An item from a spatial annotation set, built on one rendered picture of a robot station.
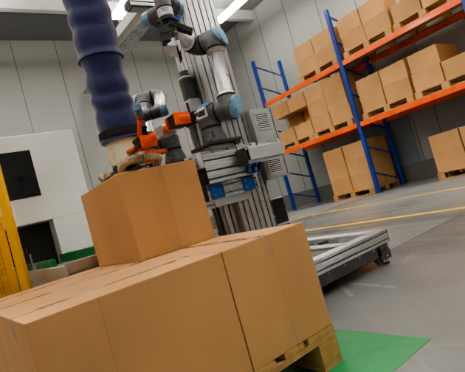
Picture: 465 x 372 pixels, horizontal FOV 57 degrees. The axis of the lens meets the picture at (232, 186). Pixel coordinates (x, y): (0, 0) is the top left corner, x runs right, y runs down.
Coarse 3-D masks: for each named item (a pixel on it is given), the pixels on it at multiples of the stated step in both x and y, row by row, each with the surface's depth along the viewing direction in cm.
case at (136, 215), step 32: (192, 160) 209; (96, 192) 213; (128, 192) 187; (160, 192) 196; (192, 192) 206; (96, 224) 223; (128, 224) 188; (160, 224) 193; (192, 224) 202; (128, 256) 195
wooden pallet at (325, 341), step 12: (312, 336) 153; (324, 336) 157; (300, 348) 149; (312, 348) 152; (324, 348) 155; (336, 348) 159; (276, 360) 146; (288, 360) 145; (300, 360) 163; (312, 360) 158; (324, 360) 154; (336, 360) 158
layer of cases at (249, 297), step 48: (240, 240) 158; (288, 240) 156; (48, 288) 184; (96, 288) 133; (144, 288) 120; (192, 288) 129; (240, 288) 139; (288, 288) 151; (0, 336) 142; (48, 336) 104; (96, 336) 110; (144, 336) 117; (192, 336) 126; (240, 336) 136; (288, 336) 147
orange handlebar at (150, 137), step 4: (180, 116) 170; (184, 116) 170; (188, 116) 172; (164, 128) 181; (148, 136) 193; (152, 136) 190; (144, 140) 197; (148, 140) 194; (152, 140) 195; (156, 140) 198; (132, 148) 209; (164, 148) 242; (128, 152) 214; (136, 152) 217; (144, 152) 234; (148, 152) 235; (152, 152) 237; (156, 152) 238; (160, 152) 239; (164, 152) 241
